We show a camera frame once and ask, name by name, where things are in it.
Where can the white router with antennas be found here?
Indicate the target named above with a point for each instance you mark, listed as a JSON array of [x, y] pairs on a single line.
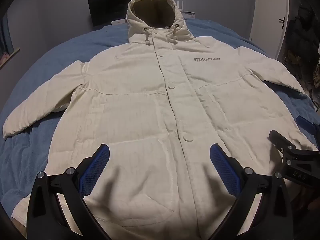
[[186, 8]]

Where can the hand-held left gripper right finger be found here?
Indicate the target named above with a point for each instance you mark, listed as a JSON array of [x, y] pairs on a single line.
[[223, 170]]

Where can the blue fleece blanket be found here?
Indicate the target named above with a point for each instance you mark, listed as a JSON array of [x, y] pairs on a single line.
[[27, 85]]

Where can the camouflage cloth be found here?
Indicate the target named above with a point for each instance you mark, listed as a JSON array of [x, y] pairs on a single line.
[[303, 42]]

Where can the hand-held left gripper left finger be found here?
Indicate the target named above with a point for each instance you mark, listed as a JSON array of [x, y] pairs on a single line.
[[96, 170]]

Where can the small white box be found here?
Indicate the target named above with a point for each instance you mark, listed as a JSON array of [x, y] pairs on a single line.
[[118, 22]]

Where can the black monitor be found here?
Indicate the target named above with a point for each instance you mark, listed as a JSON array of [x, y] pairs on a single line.
[[110, 5]]

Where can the wall poster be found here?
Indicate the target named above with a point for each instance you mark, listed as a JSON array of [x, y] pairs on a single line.
[[6, 45]]

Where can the white door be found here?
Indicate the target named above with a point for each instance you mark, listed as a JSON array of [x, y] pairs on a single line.
[[270, 10]]

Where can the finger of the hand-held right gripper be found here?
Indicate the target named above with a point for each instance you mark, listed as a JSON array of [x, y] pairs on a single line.
[[306, 125], [281, 140]]

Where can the cream hooded puffer jacket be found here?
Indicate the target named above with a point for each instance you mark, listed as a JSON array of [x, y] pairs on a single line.
[[155, 100]]

